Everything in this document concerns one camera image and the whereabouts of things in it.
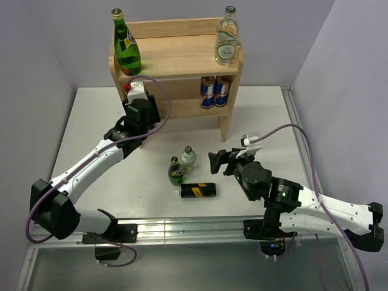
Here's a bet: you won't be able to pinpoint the small clear glass bottle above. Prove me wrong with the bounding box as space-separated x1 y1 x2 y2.
181 146 196 175

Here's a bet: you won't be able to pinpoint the large clear soda water bottle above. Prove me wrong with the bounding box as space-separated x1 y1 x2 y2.
215 5 240 65

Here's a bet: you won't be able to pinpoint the left blue energy drink can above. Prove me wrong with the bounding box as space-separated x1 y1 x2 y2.
200 76 215 109

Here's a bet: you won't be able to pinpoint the black gold can front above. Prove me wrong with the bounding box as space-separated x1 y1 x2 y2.
179 182 216 198

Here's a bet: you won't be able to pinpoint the green bottle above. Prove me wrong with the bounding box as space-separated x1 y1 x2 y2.
167 156 184 186
111 8 141 76

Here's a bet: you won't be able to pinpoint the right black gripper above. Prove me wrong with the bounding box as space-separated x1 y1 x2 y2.
208 147 255 186

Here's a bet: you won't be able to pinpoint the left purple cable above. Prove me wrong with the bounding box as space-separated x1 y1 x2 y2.
25 75 172 267

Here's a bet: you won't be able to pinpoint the right blue energy drink can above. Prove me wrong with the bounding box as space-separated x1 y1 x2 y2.
214 75 230 107

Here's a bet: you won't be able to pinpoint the wooden two-tier shelf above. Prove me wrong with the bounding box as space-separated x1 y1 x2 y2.
109 18 244 141

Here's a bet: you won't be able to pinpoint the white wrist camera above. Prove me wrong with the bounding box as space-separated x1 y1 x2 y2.
236 132 263 158
124 81 147 103

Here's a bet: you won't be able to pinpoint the purple cable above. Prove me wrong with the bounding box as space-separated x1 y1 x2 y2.
247 123 370 291
25 75 172 267

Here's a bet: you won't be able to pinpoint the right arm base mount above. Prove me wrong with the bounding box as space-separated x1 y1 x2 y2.
243 218 296 262

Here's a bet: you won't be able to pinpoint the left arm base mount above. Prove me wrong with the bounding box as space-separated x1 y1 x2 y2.
81 223 138 267

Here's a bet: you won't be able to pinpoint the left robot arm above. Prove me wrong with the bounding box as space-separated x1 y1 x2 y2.
28 94 161 242

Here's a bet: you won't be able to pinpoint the aluminium frame rail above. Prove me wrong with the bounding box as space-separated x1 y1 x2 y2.
17 87 362 290

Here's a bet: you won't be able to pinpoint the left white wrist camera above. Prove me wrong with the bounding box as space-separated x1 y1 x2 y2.
124 81 147 103

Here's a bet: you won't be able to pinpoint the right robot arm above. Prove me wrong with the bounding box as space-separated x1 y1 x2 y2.
208 149 384 252

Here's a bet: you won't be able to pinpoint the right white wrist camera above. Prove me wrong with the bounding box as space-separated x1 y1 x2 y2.
236 132 263 158

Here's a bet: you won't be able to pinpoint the blue energy drink can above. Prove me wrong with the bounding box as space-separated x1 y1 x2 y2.
214 75 230 107
200 76 215 109

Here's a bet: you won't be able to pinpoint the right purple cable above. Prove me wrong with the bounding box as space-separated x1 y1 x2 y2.
247 123 370 291

